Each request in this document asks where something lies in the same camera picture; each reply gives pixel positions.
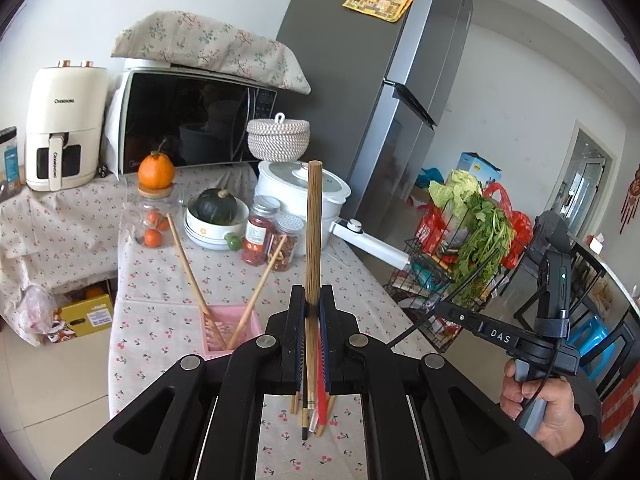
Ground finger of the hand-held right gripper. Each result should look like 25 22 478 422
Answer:
433 301 484 334

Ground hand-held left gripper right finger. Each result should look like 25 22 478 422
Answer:
319 284 574 480

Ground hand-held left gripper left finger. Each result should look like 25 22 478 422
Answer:
50 285 307 480

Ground pink plastic utensil basket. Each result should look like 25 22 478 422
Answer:
200 302 264 361

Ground dark brown wooden chopstick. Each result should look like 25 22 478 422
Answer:
303 161 325 408

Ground person's right forearm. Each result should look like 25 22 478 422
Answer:
552 375 608 472

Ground person's right hand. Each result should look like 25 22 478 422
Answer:
500 360 587 457

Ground blue plastic stool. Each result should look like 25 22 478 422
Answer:
569 314 612 382

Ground bunch of leafy greens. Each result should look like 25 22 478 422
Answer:
449 192 517 307

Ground large red plastic bag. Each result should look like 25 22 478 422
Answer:
481 182 534 272

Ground small red plastic bag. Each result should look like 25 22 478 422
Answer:
414 205 452 257

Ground jar of dried slices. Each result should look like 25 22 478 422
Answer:
267 212 305 272

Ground jar of red dried fruit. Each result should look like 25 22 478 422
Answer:
241 195 281 266

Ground napa cabbage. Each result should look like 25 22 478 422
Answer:
428 169 484 222

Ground glass door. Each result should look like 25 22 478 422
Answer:
554 120 614 237

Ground blue cardboard box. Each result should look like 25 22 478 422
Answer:
459 152 503 187

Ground white flower-print bowl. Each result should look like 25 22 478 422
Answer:
182 193 251 251

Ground cherry print tablecloth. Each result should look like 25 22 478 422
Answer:
107 159 437 480

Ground white electric cooking pot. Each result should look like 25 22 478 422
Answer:
255 158 412 272

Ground dark green squash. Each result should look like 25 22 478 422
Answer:
194 188 240 225

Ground glass jar with wooden lid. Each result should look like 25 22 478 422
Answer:
130 182 180 252

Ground white woven lidded basket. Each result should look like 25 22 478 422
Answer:
246 112 311 162

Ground yellow cardboard box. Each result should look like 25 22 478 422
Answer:
57 294 114 339

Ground large orange with stem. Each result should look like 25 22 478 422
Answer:
138 137 176 190

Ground black microwave oven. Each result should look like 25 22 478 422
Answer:
117 67 279 176

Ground grey refrigerator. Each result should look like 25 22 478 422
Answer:
276 0 474 263

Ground crumpled clear plastic bag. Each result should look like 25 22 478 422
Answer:
19 284 59 337

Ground cherry print cabinet cloth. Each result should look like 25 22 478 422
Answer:
0 174 132 332

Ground floral fabric cover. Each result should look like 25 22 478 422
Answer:
110 10 312 95

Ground cream air fryer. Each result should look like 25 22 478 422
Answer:
25 59 111 192

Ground blue label snack packet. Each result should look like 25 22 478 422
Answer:
0 127 24 197

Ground black wire rack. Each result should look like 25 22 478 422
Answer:
384 209 507 357

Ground red wall ornament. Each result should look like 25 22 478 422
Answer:
619 164 640 237

